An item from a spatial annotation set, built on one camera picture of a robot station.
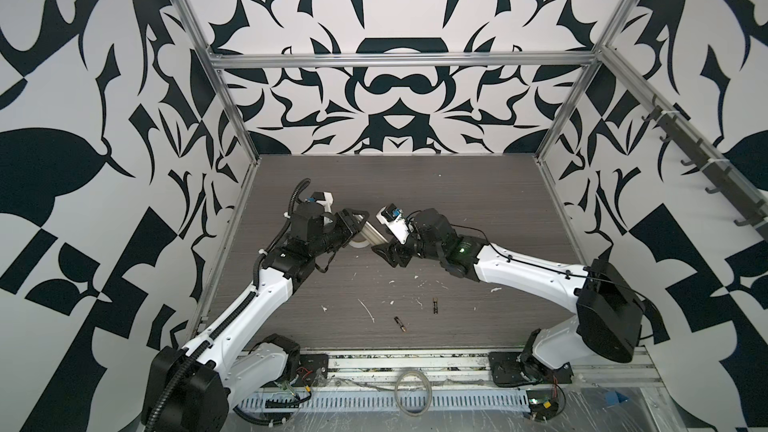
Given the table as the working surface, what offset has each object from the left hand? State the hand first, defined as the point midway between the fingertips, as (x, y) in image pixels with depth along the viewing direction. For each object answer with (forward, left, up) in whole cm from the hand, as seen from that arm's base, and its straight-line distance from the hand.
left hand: (369, 213), depth 76 cm
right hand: (-4, -3, -5) cm, 7 cm away
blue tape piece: (-39, -54, -18) cm, 69 cm away
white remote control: (-5, -1, -3) cm, 6 cm away
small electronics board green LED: (-39, -40, -23) cm, 61 cm away
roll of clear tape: (+2, +4, -20) cm, 21 cm away
